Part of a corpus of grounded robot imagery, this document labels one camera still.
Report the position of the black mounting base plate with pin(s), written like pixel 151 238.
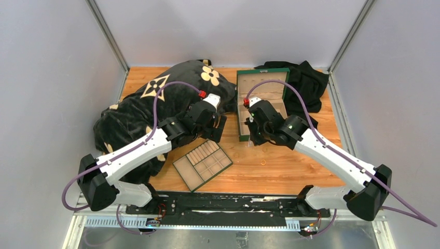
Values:
pixel 227 209

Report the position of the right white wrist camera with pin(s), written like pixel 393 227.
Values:
pixel 247 103

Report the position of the black blanket with beige flowers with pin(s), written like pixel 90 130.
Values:
pixel 132 118

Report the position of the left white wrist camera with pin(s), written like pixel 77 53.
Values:
pixel 210 98

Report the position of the green jewelry box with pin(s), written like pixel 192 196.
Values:
pixel 271 91

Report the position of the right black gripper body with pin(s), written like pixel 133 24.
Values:
pixel 259 135

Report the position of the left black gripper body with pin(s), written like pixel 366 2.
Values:
pixel 203 130

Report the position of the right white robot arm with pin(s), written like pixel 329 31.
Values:
pixel 365 186

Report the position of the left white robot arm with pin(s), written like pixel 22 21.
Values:
pixel 99 179

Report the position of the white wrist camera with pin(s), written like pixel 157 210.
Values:
pixel 210 98
pixel 247 103

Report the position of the green jewelry tray insert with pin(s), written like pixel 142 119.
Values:
pixel 202 164

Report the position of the black cloth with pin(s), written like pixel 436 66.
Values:
pixel 309 82

